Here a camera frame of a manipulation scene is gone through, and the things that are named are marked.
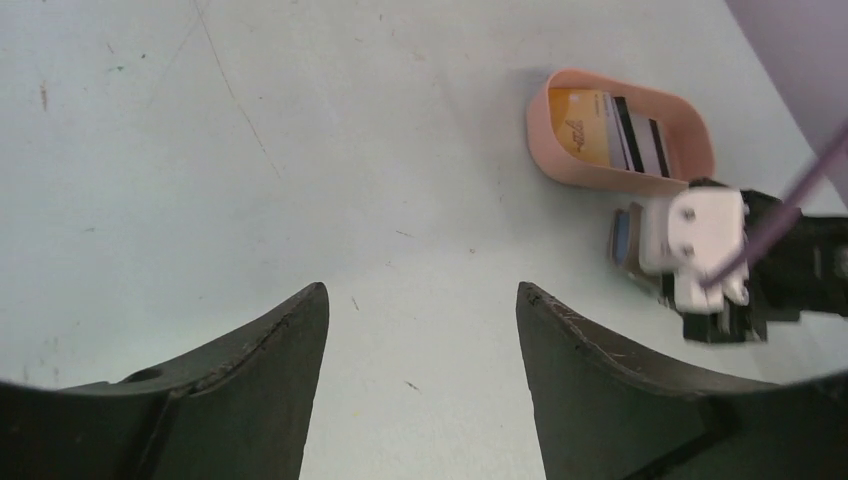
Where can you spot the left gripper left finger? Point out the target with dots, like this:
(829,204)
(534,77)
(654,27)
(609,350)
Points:
(237,407)

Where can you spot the grey card holder wallet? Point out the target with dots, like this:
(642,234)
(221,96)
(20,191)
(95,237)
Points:
(624,248)

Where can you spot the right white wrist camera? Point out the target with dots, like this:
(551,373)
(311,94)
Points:
(691,236)

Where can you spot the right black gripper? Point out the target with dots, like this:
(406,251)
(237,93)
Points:
(734,324)

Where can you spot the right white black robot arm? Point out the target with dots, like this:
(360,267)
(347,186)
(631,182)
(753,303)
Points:
(803,270)

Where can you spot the pink oval tray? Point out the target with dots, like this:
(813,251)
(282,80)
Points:
(691,155)

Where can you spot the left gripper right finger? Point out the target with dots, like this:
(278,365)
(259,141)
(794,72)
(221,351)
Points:
(607,407)

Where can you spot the yellow credit card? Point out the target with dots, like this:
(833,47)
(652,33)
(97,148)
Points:
(580,125)

